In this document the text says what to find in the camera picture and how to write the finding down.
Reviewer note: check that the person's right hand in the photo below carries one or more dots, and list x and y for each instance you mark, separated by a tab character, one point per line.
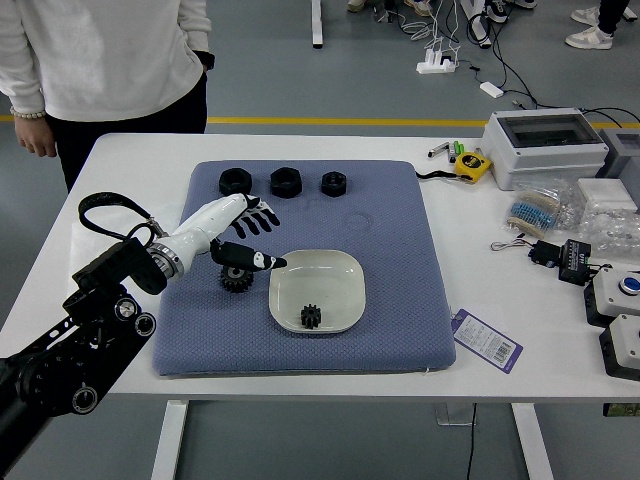
35	137

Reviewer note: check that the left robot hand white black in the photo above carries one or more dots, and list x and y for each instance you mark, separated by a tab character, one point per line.
210	217

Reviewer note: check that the big black gear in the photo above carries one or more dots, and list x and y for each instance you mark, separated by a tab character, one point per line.
237	282

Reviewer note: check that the small black gear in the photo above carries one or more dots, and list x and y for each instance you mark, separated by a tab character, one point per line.
310	317

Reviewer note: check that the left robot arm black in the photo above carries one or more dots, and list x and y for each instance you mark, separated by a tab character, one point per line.
115	265

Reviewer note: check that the large black hex nut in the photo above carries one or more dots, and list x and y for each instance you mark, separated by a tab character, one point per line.
235	183
286	182

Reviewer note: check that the small black hex nut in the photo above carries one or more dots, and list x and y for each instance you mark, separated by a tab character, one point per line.
334	184

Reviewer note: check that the flat white box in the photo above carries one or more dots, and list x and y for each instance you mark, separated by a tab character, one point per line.
605	192

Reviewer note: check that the button box with blue button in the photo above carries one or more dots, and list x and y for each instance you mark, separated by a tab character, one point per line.
610	295

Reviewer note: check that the grey box with window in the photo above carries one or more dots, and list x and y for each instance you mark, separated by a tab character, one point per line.
622	155

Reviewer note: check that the white and black button box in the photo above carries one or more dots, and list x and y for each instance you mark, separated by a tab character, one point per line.
625	345

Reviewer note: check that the blue-grey quilted mat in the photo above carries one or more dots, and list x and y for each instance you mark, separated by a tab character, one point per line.
310	220

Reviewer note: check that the person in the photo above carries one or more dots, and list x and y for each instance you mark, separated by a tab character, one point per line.
590	39
110	60

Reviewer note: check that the white square dish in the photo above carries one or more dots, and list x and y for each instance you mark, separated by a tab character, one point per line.
330	280

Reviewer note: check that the black wristwatch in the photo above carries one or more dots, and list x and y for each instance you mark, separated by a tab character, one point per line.
206	61

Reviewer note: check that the white desk leg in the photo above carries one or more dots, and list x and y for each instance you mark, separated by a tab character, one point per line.
480	25
318	22

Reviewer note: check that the white table leg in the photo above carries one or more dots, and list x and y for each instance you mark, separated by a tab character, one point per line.
170	440
532	440

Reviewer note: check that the silver pen tool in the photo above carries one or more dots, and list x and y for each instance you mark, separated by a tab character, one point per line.
440	150

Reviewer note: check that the person's shoe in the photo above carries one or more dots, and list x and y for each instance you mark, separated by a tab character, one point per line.
419	7
359	5
497	10

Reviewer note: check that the white power strip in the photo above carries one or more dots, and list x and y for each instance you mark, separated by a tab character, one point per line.
435	67

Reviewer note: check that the purple and white label tag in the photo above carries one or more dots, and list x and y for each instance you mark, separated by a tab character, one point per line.
485	340

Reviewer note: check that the white power adapter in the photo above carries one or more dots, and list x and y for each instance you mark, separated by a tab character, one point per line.
491	90

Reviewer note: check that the bag of blue resistors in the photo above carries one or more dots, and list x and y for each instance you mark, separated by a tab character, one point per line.
530	215

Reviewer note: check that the black circuit module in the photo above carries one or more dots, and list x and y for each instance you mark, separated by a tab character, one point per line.
575	260

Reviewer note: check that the clear bag of small parts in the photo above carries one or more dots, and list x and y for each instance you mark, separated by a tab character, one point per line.
610	225

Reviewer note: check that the grey under-table bracket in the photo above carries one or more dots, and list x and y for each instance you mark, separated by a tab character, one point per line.
450	415

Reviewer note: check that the grey electrical enclosure box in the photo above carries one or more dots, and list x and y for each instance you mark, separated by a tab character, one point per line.
540	160

